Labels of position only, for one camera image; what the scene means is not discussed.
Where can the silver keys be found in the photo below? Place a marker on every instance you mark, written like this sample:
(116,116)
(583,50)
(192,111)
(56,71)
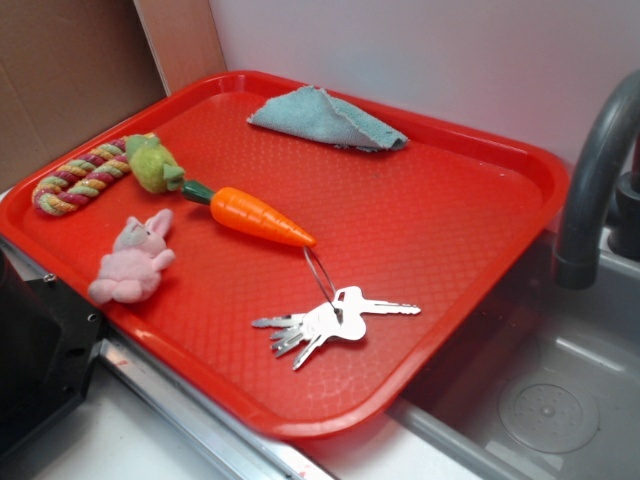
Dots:
(339,317)

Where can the orange plastic toy carrot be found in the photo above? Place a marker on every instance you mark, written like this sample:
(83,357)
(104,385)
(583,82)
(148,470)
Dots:
(242,212)

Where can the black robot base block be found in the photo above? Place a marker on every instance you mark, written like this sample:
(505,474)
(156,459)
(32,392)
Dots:
(50,337)

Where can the red plastic tray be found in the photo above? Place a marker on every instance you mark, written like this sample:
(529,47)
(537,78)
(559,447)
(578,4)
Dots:
(435,224)

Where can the light blue cloth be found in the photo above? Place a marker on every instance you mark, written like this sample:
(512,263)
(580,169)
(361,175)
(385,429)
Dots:
(313,114)

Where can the green plush toy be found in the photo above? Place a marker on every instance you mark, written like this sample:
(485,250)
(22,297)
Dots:
(153,165)

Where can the pink plush bunny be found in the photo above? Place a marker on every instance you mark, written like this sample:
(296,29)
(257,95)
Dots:
(132,272)

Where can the grey faucet spout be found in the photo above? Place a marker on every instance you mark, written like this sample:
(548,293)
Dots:
(606,155)

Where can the grey toy sink basin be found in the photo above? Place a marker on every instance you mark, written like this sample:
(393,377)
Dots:
(539,381)

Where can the brown cardboard panel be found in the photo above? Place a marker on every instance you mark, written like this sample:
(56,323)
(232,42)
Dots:
(72,69)

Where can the multicolour rope toy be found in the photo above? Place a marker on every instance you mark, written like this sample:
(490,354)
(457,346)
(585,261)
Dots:
(81,179)

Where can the dark faucet handle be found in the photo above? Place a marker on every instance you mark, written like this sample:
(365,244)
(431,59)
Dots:
(623,239)

